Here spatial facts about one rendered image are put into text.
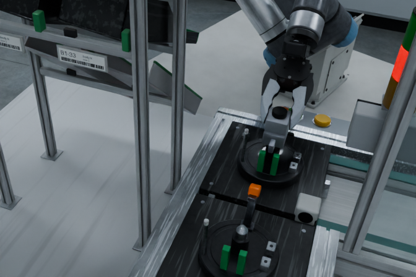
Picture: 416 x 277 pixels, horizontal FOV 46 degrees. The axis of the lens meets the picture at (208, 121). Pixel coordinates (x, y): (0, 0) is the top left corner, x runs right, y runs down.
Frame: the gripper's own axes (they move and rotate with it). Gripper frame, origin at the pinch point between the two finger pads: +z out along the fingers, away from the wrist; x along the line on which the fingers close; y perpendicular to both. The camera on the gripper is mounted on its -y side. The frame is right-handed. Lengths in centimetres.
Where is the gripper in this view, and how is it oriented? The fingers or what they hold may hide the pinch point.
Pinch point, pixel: (278, 119)
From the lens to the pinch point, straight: 99.4
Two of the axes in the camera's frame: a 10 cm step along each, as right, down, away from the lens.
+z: -3.0, 9.1, -2.7
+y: 1.3, 3.2, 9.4
